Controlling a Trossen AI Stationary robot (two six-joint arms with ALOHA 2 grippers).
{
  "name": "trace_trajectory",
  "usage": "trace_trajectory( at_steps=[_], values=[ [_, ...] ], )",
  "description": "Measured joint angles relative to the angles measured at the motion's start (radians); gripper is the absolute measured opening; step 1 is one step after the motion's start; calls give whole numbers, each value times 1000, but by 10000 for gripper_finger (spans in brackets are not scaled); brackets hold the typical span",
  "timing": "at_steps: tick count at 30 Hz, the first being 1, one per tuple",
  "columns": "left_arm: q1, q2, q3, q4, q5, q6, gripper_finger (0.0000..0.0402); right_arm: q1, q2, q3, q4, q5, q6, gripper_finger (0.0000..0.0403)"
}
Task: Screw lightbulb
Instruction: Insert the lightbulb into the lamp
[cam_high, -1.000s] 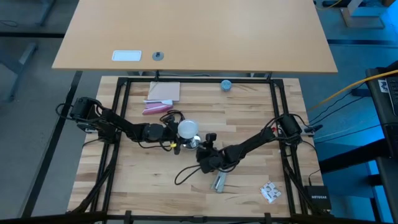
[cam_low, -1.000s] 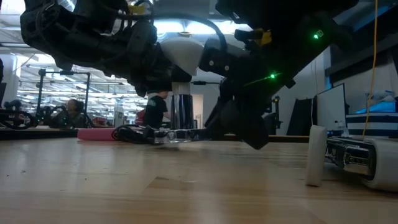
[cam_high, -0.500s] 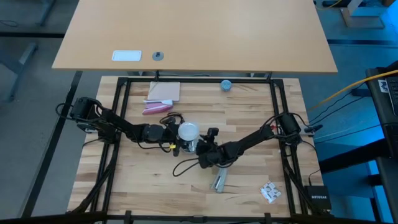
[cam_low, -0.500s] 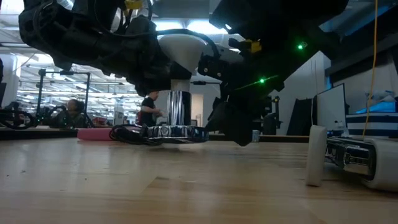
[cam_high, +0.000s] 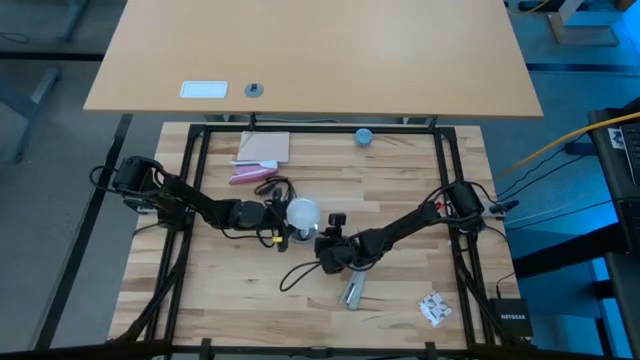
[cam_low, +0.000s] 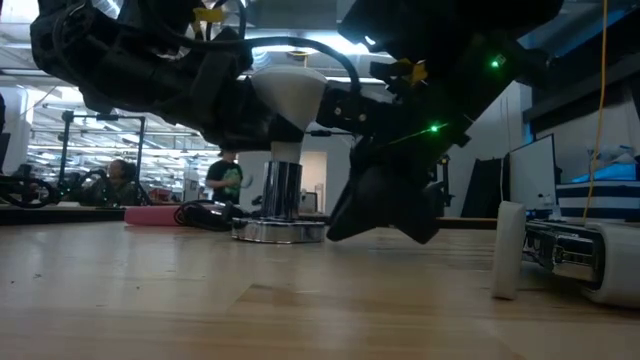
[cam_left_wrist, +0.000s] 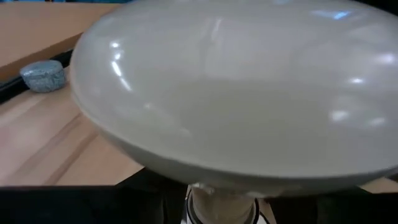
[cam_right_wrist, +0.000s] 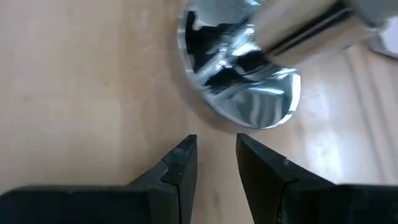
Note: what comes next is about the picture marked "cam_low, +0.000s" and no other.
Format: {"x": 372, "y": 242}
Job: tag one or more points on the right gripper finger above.
{"x": 367, "y": 205}
{"x": 422, "y": 215}

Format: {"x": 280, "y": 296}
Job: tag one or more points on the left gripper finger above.
{"x": 265, "y": 135}

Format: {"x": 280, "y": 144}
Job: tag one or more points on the white flood lightbulb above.
{"x": 292, "y": 95}

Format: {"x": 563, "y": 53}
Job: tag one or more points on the chrome lamp base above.
{"x": 280, "y": 232}

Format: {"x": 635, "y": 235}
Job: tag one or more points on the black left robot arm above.
{"x": 65, "y": 35}

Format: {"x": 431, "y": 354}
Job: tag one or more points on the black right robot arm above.
{"x": 475, "y": 25}

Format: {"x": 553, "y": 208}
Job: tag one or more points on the person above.
{"x": 225, "y": 180}
{"x": 112, "y": 185}

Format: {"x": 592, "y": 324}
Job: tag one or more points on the black monitor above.
{"x": 482, "y": 185}

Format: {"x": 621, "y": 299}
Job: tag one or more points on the white-screen monitor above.
{"x": 532, "y": 170}

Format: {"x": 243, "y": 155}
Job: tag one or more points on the pink box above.
{"x": 150, "y": 216}

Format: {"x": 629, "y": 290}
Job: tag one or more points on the blue white striped cloth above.
{"x": 600, "y": 200}

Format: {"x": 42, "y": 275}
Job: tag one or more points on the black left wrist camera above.
{"x": 220, "y": 95}

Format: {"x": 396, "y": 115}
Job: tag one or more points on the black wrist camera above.
{"x": 220, "y": 95}
{"x": 355, "y": 112}

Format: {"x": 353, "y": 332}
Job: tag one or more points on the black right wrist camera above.
{"x": 355, "y": 112}

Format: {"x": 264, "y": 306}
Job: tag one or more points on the black metal stand frame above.
{"x": 141, "y": 160}

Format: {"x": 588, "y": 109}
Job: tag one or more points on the black aluminium table frame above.
{"x": 50, "y": 215}

